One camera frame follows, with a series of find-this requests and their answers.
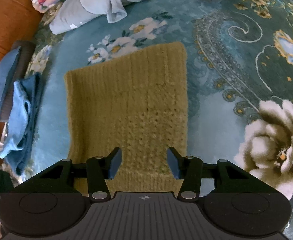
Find mustard yellow knitted sweater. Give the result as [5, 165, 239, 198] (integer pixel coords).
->
[64, 42, 188, 193]

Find green floral bed sheet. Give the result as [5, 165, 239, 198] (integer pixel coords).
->
[0, 0, 293, 239]

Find blue and brown folded clothes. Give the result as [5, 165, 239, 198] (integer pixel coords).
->
[0, 41, 36, 123]

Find blue folded garment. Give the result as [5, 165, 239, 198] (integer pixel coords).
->
[0, 72, 43, 176]

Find light blue crumpled shirt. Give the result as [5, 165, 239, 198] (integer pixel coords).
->
[49, 0, 127, 35]

